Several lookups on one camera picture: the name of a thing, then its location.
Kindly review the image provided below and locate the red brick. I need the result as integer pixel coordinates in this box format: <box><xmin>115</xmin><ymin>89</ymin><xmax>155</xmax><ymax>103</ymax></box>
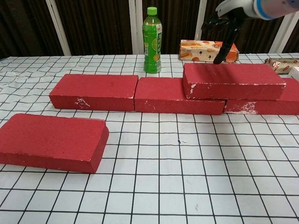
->
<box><xmin>182</xmin><ymin>62</ymin><xmax>286</xmax><ymax>101</ymax></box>
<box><xmin>49</xmin><ymin>74</ymin><xmax>139</xmax><ymax>112</ymax></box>
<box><xmin>223</xmin><ymin>77</ymin><xmax>299</xmax><ymax>116</ymax></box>
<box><xmin>0</xmin><ymin>113</ymin><xmax>110</xmax><ymax>174</ymax></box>
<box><xmin>134</xmin><ymin>77</ymin><xmax>226</xmax><ymax>116</ymax></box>

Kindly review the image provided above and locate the white frame post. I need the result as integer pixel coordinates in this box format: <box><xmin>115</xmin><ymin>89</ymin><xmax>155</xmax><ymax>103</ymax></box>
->
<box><xmin>45</xmin><ymin>0</ymin><xmax>71</xmax><ymax>56</ymax></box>
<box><xmin>128</xmin><ymin>0</ymin><xmax>143</xmax><ymax>56</ymax></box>
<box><xmin>268</xmin><ymin>11</ymin><xmax>299</xmax><ymax>54</ymax></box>
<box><xmin>194</xmin><ymin>0</ymin><xmax>208</xmax><ymax>41</ymax></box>

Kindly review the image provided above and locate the dark brown curtain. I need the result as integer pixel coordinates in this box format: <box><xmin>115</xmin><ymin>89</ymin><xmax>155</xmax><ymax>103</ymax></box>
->
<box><xmin>0</xmin><ymin>0</ymin><xmax>299</xmax><ymax>59</ymax></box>

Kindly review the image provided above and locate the white stapler box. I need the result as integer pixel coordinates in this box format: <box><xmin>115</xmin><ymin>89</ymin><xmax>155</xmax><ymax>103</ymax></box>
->
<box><xmin>287</xmin><ymin>66</ymin><xmax>299</xmax><ymax>81</ymax></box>

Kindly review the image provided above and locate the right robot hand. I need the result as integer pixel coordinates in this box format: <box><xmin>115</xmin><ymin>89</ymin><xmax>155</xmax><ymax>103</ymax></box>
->
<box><xmin>201</xmin><ymin>0</ymin><xmax>255</xmax><ymax>65</ymax></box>

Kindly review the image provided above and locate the green drink bottle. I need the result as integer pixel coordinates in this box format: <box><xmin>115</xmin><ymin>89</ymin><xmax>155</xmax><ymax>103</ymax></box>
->
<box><xmin>142</xmin><ymin>7</ymin><xmax>163</xmax><ymax>74</ymax></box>

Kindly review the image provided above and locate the orange biscuit box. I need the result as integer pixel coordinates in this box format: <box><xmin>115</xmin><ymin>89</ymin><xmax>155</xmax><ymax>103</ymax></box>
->
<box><xmin>179</xmin><ymin>39</ymin><xmax>240</xmax><ymax>63</ymax></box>

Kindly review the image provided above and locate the white black grid tablecloth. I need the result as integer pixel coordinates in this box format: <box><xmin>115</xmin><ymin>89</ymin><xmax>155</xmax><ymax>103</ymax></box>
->
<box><xmin>0</xmin><ymin>53</ymin><xmax>299</xmax><ymax>224</ymax></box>

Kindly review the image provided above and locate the gold red snack packet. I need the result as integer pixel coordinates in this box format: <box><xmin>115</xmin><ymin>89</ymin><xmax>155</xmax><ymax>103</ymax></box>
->
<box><xmin>264</xmin><ymin>57</ymin><xmax>299</xmax><ymax>75</ymax></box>

